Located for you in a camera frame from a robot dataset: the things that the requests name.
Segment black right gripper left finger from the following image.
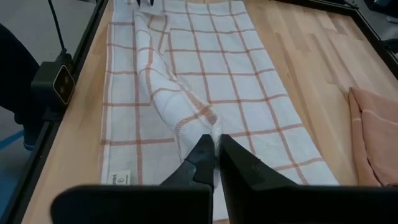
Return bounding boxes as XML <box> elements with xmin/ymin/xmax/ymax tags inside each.
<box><xmin>50</xmin><ymin>133</ymin><xmax>216</xmax><ymax>224</ymax></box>

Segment white towel with red checks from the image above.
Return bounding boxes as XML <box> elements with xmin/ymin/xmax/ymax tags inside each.
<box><xmin>98</xmin><ymin>0</ymin><xmax>340</xmax><ymax>222</ymax></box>

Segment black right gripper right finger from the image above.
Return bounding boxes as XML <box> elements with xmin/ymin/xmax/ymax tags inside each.
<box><xmin>218</xmin><ymin>133</ymin><xmax>398</xmax><ymax>224</ymax></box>

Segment person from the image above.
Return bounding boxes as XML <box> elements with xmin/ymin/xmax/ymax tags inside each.
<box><xmin>0</xmin><ymin>23</ymin><xmax>43</xmax><ymax>152</ymax></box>

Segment black table-level camera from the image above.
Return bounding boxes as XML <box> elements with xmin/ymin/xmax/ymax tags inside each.
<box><xmin>30</xmin><ymin>53</ymin><xmax>77</xmax><ymax>113</ymax></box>

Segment pink towel with white lines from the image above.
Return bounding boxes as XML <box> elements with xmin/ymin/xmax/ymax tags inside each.
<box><xmin>347</xmin><ymin>86</ymin><xmax>398</xmax><ymax>188</ymax></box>

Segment black table camera cable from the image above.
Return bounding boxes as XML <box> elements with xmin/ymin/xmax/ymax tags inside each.
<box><xmin>47</xmin><ymin>0</ymin><xmax>68</xmax><ymax>57</ymax></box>

